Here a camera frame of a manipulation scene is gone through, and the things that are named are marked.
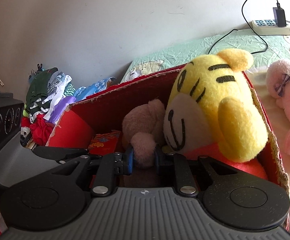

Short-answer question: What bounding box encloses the mauve teddy bear plush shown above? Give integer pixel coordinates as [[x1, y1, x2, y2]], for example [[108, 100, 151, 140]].
[[122, 99, 166, 167]]

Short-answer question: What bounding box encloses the yellow tiger plush toy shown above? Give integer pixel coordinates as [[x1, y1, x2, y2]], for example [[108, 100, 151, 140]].
[[163, 48, 268, 179]]

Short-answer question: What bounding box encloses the red cardboard box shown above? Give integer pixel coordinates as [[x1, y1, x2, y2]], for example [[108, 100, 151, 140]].
[[45, 63, 290, 231]]

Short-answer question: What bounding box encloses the pile of colourful clothes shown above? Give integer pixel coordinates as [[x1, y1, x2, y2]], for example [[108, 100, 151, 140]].
[[20, 63, 115, 147]]

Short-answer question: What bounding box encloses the pink plush with purple bow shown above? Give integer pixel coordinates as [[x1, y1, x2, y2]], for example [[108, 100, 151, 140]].
[[266, 60, 290, 109]]

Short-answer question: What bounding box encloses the white power strip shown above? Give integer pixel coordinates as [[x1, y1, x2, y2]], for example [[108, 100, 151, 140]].
[[251, 20, 290, 36]]

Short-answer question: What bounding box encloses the black power adapter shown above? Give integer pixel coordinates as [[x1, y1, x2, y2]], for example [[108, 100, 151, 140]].
[[273, 2, 287, 28]]

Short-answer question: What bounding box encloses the black charger cable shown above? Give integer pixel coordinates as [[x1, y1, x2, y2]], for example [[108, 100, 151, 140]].
[[207, 0, 281, 55]]

